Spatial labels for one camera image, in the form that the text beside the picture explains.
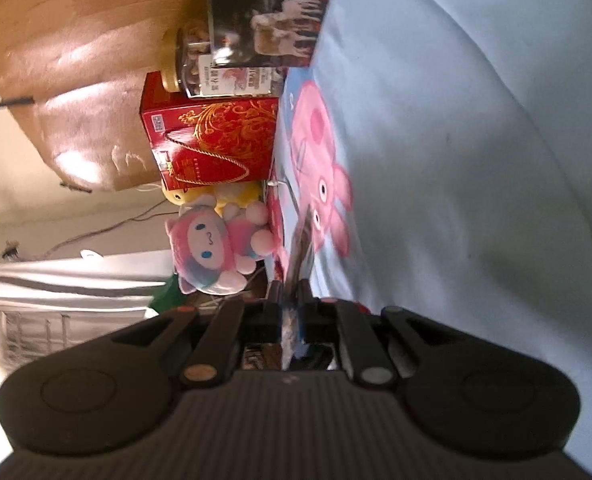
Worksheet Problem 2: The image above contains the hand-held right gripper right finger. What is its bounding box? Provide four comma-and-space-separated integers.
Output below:
298, 279, 478, 389

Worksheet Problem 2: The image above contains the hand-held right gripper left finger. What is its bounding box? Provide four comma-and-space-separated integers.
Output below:
110, 280, 283, 389

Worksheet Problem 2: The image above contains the thin dark snack packet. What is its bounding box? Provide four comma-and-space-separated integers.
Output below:
280, 203, 319, 368

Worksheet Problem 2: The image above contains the pink and white plush toy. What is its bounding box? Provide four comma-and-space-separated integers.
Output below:
165, 195, 280, 297

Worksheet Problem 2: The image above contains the green cloth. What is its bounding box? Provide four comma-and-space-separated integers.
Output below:
148, 272, 184, 313

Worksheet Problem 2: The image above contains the yellow plush toy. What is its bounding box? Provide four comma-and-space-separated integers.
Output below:
161, 181, 265, 217

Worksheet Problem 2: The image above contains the red gift box gold pattern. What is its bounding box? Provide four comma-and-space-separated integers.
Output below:
140, 71, 280, 192

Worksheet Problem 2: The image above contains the printed blanket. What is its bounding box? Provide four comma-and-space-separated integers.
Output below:
265, 0, 592, 478

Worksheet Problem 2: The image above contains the clear jar with gold lid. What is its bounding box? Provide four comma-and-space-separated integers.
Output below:
160, 19, 283, 100

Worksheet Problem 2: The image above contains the dark printed box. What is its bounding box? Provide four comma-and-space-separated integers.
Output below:
207, 0, 343, 69

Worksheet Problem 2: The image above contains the wooden headboard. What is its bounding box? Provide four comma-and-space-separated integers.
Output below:
0, 0, 217, 194

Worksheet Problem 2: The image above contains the thin dark cable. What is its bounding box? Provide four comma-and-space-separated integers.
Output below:
3, 187, 177, 262

